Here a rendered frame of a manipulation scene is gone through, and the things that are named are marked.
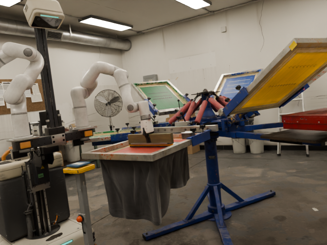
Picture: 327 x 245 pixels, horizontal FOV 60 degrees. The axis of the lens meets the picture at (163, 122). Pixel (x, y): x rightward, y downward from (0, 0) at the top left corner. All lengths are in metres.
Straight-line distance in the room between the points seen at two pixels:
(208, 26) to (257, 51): 1.25
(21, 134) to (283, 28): 5.19
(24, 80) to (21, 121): 0.27
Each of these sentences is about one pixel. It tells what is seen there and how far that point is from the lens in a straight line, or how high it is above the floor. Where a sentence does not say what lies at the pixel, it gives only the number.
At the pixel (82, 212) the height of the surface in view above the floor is 0.68.
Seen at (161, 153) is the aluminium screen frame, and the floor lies 0.98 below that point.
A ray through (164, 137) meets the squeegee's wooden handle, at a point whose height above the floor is 1.02.
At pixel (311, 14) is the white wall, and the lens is 6.13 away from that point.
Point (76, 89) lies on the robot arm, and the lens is 2.19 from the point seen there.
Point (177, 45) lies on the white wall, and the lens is 6.92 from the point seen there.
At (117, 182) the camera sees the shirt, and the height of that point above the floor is 0.78.
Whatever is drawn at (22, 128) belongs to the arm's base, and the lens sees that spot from 2.01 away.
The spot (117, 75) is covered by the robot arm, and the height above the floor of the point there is 1.49.
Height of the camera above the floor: 1.29
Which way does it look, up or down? 5 degrees down
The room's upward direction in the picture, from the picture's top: 6 degrees counter-clockwise
